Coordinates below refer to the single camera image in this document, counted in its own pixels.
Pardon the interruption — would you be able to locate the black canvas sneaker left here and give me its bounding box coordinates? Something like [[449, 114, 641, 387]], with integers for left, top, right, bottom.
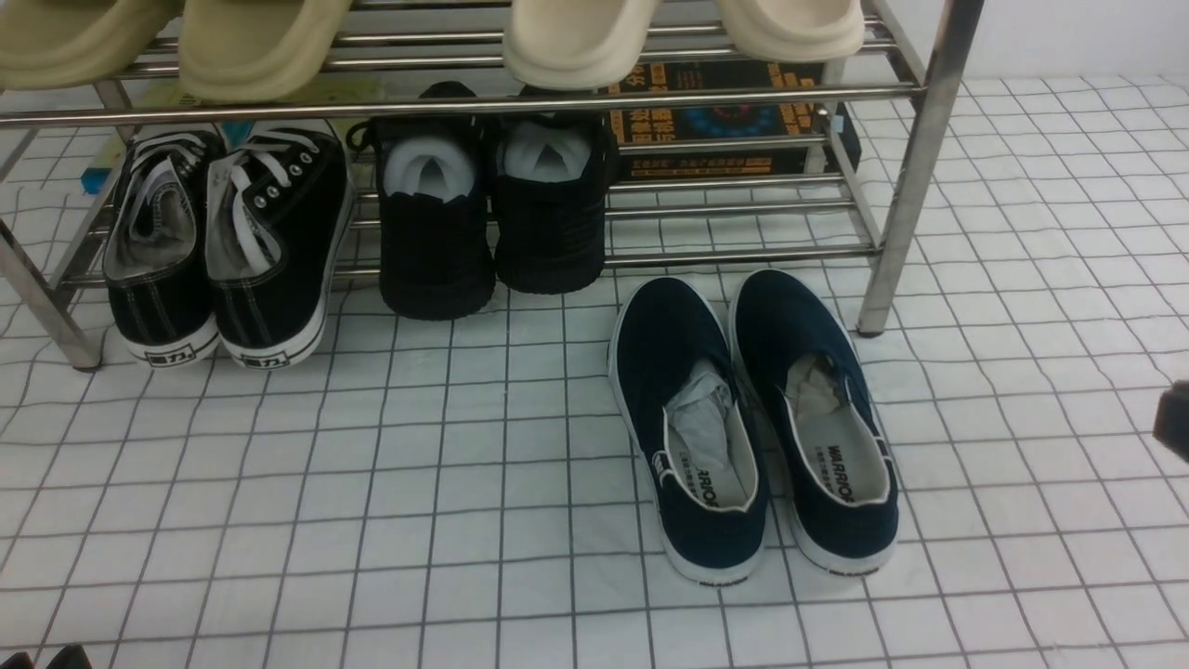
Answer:
[[102, 124, 229, 370]]

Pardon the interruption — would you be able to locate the dark object bottom left corner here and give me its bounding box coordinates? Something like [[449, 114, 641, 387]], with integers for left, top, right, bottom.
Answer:
[[0, 644, 93, 669]]

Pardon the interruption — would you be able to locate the stainless steel shoe rack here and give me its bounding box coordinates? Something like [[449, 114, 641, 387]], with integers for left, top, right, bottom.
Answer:
[[4, 1, 984, 372]]

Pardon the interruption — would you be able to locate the black canvas sneaker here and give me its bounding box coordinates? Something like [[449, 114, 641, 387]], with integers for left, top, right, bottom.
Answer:
[[205, 119, 357, 372], [102, 124, 229, 370]]

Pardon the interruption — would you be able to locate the cream foam slipper left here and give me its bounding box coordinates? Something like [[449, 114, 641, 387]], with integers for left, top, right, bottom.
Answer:
[[503, 1, 660, 90]]

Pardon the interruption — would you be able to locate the cream foam slipper right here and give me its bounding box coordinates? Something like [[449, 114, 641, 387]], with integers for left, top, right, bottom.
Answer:
[[716, 1, 866, 63]]

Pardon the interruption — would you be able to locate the olive foam slipper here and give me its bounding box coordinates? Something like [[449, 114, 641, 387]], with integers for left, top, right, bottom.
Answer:
[[177, 1, 352, 103], [1, 1, 184, 90]]

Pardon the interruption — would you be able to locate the black printed cardboard box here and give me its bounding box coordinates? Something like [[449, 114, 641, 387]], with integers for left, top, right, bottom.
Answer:
[[600, 59, 828, 181]]

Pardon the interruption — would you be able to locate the olive foam slipper far left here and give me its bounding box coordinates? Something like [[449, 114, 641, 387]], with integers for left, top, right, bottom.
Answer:
[[1, 1, 184, 90]]

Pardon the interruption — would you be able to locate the black knit shoe right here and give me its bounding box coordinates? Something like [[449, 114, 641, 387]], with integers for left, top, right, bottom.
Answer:
[[490, 109, 619, 294]]

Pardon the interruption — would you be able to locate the black canvas sneaker right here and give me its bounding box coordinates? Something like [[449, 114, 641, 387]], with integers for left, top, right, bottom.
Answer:
[[205, 119, 357, 372]]

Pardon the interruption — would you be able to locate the cream foam slipper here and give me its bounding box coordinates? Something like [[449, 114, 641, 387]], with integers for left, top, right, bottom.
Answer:
[[503, 1, 660, 90], [716, 1, 866, 63]]

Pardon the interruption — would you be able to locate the navy slip-on shoe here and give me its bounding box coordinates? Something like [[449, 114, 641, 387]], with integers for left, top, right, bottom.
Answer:
[[608, 276, 770, 587], [726, 269, 899, 578]]

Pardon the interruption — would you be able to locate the black knit shoe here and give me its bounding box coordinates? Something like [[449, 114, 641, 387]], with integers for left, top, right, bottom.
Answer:
[[490, 109, 619, 294], [346, 114, 496, 321]]

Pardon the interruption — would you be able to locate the blue small object behind rack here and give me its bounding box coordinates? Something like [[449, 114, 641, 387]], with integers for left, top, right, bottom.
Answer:
[[80, 166, 113, 195]]

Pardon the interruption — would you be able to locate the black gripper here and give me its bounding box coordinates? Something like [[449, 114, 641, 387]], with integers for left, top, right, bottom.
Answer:
[[1152, 380, 1189, 463]]

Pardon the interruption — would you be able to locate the black knit shoe left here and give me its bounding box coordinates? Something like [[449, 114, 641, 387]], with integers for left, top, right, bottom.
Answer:
[[346, 114, 496, 321]]

